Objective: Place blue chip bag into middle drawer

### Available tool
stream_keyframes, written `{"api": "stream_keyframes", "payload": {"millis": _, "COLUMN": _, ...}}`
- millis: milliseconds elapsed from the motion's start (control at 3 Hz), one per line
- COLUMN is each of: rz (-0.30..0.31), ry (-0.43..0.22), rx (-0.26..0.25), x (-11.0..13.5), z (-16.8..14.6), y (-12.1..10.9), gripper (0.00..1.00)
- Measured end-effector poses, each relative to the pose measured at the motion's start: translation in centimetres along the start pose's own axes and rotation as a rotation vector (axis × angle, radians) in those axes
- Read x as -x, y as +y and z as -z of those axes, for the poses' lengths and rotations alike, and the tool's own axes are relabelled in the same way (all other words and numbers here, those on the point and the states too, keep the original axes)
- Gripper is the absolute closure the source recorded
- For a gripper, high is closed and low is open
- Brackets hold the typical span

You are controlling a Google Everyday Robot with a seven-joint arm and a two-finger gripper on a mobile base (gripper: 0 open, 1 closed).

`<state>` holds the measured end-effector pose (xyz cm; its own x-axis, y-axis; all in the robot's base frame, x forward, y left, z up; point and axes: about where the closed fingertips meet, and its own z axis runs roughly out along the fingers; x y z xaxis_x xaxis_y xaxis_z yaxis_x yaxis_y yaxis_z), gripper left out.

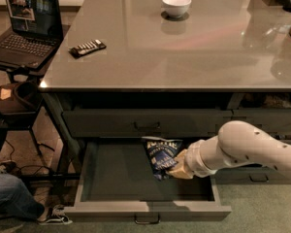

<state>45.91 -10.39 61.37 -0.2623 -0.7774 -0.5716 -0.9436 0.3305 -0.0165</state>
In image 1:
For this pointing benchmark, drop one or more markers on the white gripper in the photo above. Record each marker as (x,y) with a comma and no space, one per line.
(193,159)

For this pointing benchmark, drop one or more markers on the dark snack bar package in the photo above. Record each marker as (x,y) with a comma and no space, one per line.
(87,48)

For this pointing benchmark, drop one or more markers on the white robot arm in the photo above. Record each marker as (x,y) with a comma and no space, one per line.
(237,144)

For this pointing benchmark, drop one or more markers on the right top grey drawer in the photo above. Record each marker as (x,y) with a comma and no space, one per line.
(273,121)

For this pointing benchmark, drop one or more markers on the blue chip bag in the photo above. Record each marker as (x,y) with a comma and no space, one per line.
(161,154)

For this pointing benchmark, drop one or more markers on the black white sneaker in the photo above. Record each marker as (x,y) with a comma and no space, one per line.
(55,216)

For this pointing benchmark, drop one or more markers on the closed grey top drawer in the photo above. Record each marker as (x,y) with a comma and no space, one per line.
(127,123)

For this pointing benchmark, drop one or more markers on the white bowl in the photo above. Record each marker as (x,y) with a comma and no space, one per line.
(176,8)

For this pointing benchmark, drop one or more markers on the open grey middle drawer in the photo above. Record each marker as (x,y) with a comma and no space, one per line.
(116,184)

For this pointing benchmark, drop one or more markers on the person leg in jeans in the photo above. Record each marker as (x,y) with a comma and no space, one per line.
(16,200)

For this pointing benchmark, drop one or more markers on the right bottom grey drawer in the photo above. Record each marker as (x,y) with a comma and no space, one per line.
(251,175)

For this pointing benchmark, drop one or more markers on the black side stand table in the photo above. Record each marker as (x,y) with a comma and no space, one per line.
(24,121)

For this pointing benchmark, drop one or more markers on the black laptop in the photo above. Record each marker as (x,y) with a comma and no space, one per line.
(36,33)

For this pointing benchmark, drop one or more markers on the brown bag on stand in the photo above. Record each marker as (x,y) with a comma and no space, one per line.
(19,98)

